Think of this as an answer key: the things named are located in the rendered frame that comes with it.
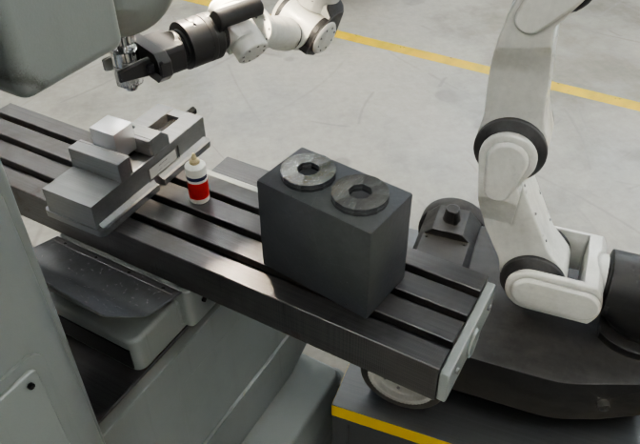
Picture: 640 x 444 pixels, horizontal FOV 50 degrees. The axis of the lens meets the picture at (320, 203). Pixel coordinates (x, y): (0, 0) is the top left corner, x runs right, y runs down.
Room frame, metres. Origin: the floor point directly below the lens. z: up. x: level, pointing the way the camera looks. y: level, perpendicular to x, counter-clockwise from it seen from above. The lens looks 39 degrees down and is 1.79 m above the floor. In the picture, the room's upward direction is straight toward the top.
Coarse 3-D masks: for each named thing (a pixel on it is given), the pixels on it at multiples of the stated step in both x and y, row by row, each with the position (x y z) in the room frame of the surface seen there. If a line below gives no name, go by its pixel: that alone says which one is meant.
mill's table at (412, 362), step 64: (0, 128) 1.32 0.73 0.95; (64, 128) 1.32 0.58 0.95; (256, 192) 1.07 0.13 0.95; (128, 256) 0.95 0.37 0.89; (192, 256) 0.89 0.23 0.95; (256, 256) 0.89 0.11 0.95; (256, 320) 0.81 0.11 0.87; (320, 320) 0.74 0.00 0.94; (384, 320) 0.76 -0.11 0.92; (448, 320) 0.73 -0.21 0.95; (448, 384) 0.63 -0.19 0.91
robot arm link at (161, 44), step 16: (192, 16) 1.16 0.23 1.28; (160, 32) 1.14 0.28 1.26; (176, 32) 1.13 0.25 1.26; (192, 32) 1.12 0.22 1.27; (208, 32) 1.13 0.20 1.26; (144, 48) 1.07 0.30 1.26; (160, 48) 1.07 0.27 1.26; (176, 48) 1.08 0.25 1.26; (192, 48) 1.10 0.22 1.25; (208, 48) 1.12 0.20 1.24; (160, 64) 1.04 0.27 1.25; (176, 64) 1.08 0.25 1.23; (192, 64) 1.11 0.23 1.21; (160, 80) 1.04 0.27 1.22
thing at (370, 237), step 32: (288, 160) 0.90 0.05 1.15; (320, 160) 0.90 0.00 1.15; (288, 192) 0.83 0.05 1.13; (320, 192) 0.83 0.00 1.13; (352, 192) 0.83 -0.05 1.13; (384, 192) 0.82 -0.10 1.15; (288, 224) 0.83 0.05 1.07; (320, 224) 0.79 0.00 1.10; (352, 224) 0.76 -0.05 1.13; (384, 224) 0.76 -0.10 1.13; (288, 256) 0.83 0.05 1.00; (320, 256) 0.79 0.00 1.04; (352, 256) 0.75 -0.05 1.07; (384, 256) 0.77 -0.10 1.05; (320, 288) 0.79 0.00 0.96; (352, 288) 0.75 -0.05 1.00; (384, 288) 0.78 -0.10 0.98
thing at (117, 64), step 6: (138, 54) 1.06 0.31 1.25; (114, 60) 1.04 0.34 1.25; (120, 60) 1.04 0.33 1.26; (126, 60) 1.04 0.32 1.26; (132, 60) 1.05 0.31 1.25; (114, 66) 1.05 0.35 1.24; (120, 66) 1.04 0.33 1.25; (126, 66) 1.04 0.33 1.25; (114, 72) 1.05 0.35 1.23; (120, 84) 1.04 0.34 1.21; (126, 84) 1.04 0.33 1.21; (132, 84) 1.04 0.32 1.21; (138, 84) 1.05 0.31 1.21
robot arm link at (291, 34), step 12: (288, 12) 1.41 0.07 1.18; (300, 12) 1.40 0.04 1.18; (312, 12) 1.40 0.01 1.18; (276, 24) 1.29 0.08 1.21; (288, 24) 1.33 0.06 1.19; (300, 24) 1.38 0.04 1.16; (312, 24) 1.38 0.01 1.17; (324, 24) 1.38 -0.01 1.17; (276, 36) 1.28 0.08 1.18; (288, 36) 1.32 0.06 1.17; (300, 36) 1.36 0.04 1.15; (312, 36) 1.36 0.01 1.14; (276, 48) 1.31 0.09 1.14; (288, 48) 1.33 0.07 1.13; (300, 48) 1.36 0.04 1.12
